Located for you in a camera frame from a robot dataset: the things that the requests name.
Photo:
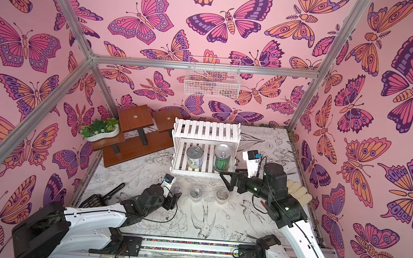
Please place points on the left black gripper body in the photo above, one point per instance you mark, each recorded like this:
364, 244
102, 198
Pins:
151, 210

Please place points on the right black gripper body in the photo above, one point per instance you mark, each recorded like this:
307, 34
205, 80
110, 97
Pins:
234, 181

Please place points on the red seed jar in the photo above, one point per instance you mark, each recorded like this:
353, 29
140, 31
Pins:
222, 196

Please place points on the yellow seed jar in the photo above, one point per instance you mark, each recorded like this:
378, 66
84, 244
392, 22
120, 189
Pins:
176, 191

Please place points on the green watermelon can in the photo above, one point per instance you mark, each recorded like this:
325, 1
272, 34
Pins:
222, 155

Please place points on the white wooden slatted shelf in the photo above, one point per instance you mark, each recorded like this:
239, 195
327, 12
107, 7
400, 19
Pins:
207, 135

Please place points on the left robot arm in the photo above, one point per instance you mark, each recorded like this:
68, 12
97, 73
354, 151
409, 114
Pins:
55, 229

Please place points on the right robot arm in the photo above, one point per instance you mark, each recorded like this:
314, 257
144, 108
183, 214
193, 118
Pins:
295, 226

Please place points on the beige work glove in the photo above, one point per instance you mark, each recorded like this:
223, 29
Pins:
299, 192

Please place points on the white purple label can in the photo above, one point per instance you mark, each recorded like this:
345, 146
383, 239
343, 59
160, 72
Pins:
195, 155

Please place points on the black slotted scoop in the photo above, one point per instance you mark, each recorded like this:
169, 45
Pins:
97, 200

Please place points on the brown wooden tiered stand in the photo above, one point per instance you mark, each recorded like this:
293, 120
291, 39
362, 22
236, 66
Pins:
141, 133

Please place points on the green plant in white pot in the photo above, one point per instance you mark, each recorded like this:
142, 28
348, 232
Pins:
100, 129

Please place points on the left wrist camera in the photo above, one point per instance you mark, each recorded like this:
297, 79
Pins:
167, 184

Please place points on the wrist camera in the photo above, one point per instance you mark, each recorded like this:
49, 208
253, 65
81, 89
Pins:
252, 159
167, 184

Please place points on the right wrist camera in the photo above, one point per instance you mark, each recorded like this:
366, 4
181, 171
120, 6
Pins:
252, 159

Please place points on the white wire basket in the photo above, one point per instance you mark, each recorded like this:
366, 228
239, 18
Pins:
215, 77

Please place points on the aluminium frame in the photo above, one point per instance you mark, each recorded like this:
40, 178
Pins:
91, 64

